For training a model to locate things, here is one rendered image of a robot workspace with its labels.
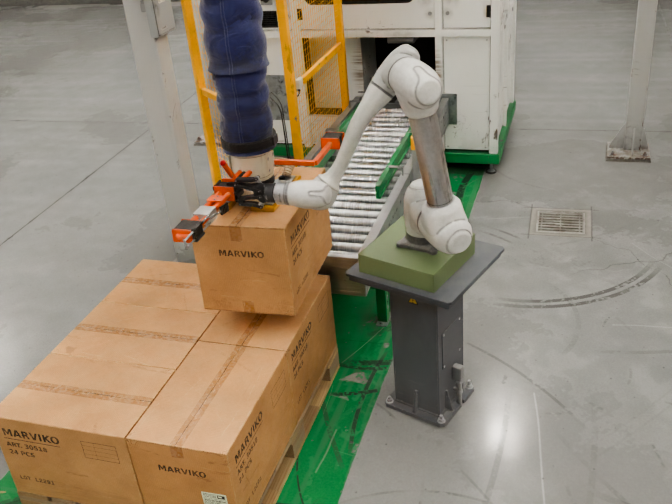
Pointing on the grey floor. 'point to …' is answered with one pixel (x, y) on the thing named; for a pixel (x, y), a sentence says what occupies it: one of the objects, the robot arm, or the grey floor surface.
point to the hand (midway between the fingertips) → (227, 191)
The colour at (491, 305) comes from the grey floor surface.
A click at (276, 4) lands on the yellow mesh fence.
